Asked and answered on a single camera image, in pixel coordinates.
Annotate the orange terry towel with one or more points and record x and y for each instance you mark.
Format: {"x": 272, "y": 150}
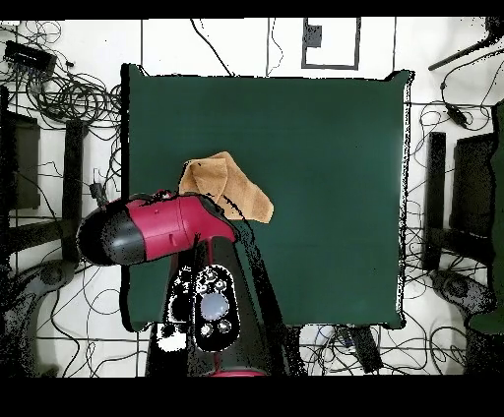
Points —
{"x": 240, "y": 192}

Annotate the dark green table cloth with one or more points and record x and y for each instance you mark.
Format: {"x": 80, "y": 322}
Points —
{"x": 334, "y": 196}

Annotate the black power strip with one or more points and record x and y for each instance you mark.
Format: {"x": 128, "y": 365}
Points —
{"x": 366, "y": 350}
{"x": 96, "y": 190}

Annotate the dark flat panel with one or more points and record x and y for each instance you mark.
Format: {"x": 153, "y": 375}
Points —
{"x": 472, "y": 181}
{"x": 23, "y": 165}

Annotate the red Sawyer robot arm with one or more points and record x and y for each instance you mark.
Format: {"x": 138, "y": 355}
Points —
{"x": 165, "y": 228}

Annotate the black tripod rod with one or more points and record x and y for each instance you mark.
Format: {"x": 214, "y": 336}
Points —
{"x": 460, "y": 53}

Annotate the black network switch box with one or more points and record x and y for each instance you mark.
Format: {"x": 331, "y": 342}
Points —
{"x": 29, "y": 57}

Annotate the black power adapter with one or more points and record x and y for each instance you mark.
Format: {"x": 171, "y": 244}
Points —
{"x": 456, "y": 116}

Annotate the small dark grey square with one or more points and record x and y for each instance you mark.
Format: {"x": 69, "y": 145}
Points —
{"x": 312, "y": 35}

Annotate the grey chair base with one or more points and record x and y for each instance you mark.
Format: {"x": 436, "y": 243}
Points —
{"x": 456, "y": 287}
{"x": 51, "y": 275}

